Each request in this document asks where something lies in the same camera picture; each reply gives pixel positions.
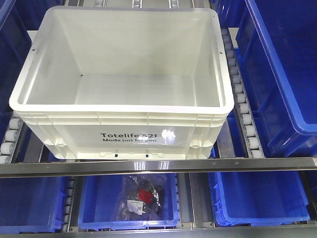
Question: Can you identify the blue bin lower left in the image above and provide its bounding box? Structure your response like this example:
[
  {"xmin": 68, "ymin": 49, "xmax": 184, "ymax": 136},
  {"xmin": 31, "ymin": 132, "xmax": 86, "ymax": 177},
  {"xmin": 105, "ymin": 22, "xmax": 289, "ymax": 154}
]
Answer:
[{"xmin": 0, "ymin": 177, "xmax": 67, "ymax": 234}]

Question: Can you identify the clear bag of parts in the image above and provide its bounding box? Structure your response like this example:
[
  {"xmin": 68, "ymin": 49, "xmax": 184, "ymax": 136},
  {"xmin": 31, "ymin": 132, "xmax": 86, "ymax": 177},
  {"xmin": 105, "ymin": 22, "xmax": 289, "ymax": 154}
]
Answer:
[{"xmin": 113, "ymin": 174, "xmax": 167, "ymax": 221}]

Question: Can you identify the large blue bin upper right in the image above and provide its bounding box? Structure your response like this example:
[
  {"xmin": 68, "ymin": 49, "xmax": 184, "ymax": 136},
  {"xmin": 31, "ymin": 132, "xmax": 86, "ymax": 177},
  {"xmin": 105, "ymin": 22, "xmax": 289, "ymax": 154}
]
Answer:
[{"xmin": 236, "ymin": 0, "xmax": 317, "ymax": 157}]

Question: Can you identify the blue bin with bagged parts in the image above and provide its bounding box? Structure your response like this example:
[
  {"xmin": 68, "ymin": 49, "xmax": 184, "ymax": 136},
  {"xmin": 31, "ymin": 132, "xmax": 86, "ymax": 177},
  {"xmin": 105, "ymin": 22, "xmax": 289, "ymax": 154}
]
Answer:
[{"xmin": 78, "ymin": 173, "xmax": 179, "ymax": 230}]

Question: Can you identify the blue bin upper left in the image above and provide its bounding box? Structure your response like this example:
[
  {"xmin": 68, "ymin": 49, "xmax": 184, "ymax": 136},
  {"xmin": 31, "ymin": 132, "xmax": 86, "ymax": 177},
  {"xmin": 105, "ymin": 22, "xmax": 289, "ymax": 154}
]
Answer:
[{"xmin": 0, "ymin": 0, "xmax": 31, "ymax": 138}]

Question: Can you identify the white roller track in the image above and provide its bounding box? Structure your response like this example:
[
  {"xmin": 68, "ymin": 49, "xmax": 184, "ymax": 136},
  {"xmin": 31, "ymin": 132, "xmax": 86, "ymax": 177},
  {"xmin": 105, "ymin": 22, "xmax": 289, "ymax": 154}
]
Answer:
[
  {"xmin": 221, "ymin": 28, "xmax": 265, "ymax": 159},
  {"xmin": 0, "ymin": 116, "xmax": 23, "ymax": 164},
  {"xmin": 61, "ymin": 176, "xmax": 76, "ymax": 233}
]

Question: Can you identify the blue bin lower right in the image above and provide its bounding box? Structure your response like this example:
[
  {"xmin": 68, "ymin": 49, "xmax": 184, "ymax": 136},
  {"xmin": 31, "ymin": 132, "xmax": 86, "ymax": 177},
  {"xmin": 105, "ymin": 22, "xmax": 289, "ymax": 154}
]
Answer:
[{"xmin": 208, "ymin": 171, "xmax": 310, "ymax": 227}]

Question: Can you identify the white Totelife plastic bin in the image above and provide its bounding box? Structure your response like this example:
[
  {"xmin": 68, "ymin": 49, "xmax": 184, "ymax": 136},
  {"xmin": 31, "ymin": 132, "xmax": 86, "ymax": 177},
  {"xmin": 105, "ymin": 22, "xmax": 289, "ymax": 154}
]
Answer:
[{"xmin": 9, "ymin": 6, "xmax": 234, "ymax": 160}]

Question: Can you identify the left white roller track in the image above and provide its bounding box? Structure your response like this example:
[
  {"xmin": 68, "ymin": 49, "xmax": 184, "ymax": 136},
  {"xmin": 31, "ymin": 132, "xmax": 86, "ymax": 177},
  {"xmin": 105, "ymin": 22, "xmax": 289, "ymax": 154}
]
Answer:
[{"xmin": 0, "ymin": 116, "xmax": 23, "ymax": 164}]

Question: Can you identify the right white roller track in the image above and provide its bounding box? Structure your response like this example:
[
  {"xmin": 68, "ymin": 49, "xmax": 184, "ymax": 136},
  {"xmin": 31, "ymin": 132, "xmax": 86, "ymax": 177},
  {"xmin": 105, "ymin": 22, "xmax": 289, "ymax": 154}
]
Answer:
[{"xmin": 221, "ymin": 28, "xmax": 265, "ymax": 159}]

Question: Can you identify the lower white roller track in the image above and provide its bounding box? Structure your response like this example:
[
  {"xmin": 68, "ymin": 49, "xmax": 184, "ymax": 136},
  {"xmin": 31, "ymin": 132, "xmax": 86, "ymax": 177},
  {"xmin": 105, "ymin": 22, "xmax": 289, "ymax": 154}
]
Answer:
[{"xmin": 61, "ymin": 176, "xmax": 76, "ymax": 233}]

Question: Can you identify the steel shelf front rail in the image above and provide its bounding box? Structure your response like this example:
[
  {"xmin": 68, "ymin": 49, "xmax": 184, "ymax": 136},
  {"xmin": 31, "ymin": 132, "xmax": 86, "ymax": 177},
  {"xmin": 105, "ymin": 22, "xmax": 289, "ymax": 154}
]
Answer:
[{"xmin": 0, "ymin": 157, "xmax": 317, "ymax": 178}]

